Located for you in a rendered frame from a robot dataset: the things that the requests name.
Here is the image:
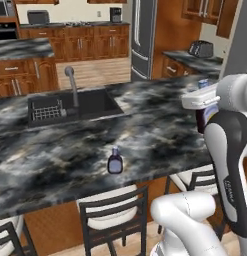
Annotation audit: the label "black chair with white cushion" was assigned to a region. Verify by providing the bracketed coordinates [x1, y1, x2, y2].
[76, 184, 150, 256]
[0, 214, 38, 256]
[157, 164, 227, 242]

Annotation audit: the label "wooden wall cupboards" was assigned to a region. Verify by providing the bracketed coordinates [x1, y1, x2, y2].
[180, 0, 240, 40]

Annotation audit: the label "wooden base cupboard run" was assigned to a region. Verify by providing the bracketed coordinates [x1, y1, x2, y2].
[18, 22, 131, 63]

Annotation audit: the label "grey toaster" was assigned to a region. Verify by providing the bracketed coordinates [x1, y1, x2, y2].
[187, 40, 215, 59]

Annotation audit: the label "wooden cupboards under toaster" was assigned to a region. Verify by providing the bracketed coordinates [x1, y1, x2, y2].
[160, 54, 200, 80]

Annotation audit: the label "grey toaster oven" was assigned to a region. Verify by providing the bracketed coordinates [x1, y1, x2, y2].
[26, 9, 51, 25]

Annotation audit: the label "dark red jar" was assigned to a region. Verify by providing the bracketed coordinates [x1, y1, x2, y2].
[195, 103, 220, 135]

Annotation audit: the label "grey fridge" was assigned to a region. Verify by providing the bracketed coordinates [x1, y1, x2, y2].
[129, 0, 159, 83]

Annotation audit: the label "black sink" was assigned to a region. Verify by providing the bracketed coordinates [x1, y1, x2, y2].
[27, 87, 125, 128]

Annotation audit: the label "black wall oven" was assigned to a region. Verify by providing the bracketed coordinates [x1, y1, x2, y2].
[0, 0, 20, 42]

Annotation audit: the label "black coffee machine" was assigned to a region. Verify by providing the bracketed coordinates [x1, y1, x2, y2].
[109, 7, 123, 24]

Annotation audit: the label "grey tap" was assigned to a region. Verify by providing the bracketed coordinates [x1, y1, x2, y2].
[64, 65, 80, 110]

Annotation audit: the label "grey wire dish rack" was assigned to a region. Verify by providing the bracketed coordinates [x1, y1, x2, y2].
[30, 99, 68, 122]

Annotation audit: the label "wooden island cupboards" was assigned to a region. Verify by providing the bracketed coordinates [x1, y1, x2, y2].
[0, 56, 60, 98]

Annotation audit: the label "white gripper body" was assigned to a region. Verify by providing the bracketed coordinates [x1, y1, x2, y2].
[180, 83, 222, 110]

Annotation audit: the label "purple condiment bottle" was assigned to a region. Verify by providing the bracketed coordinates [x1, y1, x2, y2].
[107, 145, 124, 175]

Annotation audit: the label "blue can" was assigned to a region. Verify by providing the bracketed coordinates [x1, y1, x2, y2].
[197, 78, 210, 90]

